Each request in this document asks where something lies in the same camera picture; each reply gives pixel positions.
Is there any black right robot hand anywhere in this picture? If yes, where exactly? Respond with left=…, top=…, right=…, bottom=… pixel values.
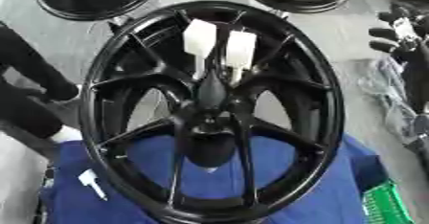
left=367, top=0, right=429, bottom=68

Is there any black spoked wheel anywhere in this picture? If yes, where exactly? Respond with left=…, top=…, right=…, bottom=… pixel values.
left=77, top=0, right=348, bottom=224

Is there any green plastic basket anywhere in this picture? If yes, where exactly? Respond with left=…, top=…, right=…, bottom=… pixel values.
left=360, top=179, right=419, bottom=224

